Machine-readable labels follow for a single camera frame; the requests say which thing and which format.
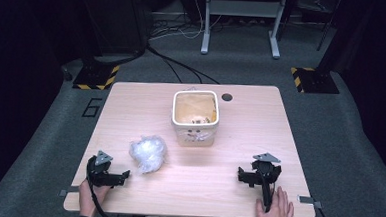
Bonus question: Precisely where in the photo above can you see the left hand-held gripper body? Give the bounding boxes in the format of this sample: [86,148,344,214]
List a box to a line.
[86,149,124,189]

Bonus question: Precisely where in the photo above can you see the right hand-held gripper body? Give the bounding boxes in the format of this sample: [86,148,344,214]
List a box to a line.
[249,152,284,191]

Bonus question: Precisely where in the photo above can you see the person's left hand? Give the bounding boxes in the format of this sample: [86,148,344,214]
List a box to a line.
[76,178,112,217]

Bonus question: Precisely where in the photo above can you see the person's right hand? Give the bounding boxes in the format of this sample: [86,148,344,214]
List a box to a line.
[254,184,296,217]

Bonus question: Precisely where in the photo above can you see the crumpled clear plastic bag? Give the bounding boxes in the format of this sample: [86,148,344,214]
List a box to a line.
[127,133,170,177]

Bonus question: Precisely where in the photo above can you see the white square trash bin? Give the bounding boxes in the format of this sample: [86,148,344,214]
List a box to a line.
[169,88,222,149]

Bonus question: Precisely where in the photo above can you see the striped black stand base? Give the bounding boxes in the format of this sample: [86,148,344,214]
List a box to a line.
[72,61,121,93]
[289,66,341,96]

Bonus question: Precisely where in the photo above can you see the black cabinet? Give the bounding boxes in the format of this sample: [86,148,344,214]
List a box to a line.
[73,0,157,60]

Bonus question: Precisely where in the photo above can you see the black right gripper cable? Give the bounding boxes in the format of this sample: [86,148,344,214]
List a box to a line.
[257,162,276,214]

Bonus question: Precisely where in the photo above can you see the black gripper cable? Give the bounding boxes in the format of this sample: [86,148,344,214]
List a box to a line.
[257,162,276,214]
[83,155,126,217]

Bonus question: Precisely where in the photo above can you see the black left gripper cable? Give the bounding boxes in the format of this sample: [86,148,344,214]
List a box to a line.
[83,155,126,217]

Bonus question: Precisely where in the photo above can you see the grey metal table bracket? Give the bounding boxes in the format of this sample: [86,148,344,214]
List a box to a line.
[58,185,81,199]
[296,194,325,210]

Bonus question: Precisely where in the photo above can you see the black floor cable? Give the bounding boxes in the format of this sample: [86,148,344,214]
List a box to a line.
[144,44,222,86]

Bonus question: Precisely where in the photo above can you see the white floor cables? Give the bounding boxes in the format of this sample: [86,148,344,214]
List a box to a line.
[149,0,225,45]

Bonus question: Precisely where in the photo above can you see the white metal desk frame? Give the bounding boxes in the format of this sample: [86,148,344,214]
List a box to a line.
[199,0,289,60]

